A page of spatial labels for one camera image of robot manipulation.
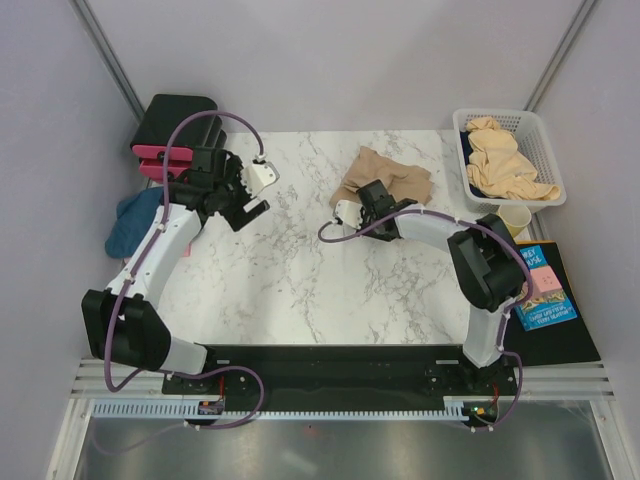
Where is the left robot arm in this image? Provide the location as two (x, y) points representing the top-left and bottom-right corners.
(81, 148), (279, 393)

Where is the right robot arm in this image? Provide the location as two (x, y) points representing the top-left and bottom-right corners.
(357, 180), (531, 394)

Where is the lower black pink drawer box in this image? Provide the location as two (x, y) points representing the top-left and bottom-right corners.
(132, 117), (227, 183)

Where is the black pink drawer box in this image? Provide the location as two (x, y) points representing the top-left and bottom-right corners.
(132, 117), (227, 183)
(130, 94), (222, 161)

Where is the pink cloth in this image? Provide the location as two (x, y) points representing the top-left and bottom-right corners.
(122, 243), (192, 266)

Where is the blue t shirt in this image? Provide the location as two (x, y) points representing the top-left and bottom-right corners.
(104, 187), (163, 259)

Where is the upper black pink drawer box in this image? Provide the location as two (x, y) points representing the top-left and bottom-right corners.
(130, 94), (222, 161)

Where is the light yellow t shirt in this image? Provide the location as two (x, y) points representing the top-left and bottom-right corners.
(466, 116), (561, 201)

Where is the white plastic basket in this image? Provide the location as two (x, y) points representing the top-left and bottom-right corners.
(452, 108), (566, 213)

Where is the yellow mug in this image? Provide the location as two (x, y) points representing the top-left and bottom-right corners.
(497, 205), (532, 238)

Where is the pink cube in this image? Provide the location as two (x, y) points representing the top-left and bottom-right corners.
(530, 265), (562, 298)

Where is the blue storey treehouse book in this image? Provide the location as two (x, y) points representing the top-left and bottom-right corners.
(515, 243), (579, 331)

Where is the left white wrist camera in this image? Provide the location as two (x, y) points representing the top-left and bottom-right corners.
(241, 161), (280, 197)

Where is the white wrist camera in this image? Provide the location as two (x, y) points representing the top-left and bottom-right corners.
(333, 200), (363, 230)
(241, 161), (280, 197)

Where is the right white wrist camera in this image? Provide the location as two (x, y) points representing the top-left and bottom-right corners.
(333, 200), (363, 230)

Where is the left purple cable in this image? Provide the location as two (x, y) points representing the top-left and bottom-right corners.
(92, 110), (266, 456)

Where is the purple cable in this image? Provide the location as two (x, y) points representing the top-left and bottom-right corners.
(317, 209), (533, 432)
(92, 110), (266, 456)

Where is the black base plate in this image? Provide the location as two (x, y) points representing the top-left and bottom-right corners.
(162, 345), (516, 412)

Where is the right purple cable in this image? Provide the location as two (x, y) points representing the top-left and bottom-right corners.
(317, 209), (533, 432)

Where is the white cable duct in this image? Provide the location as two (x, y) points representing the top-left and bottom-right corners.
(91, 399), (469, 421)

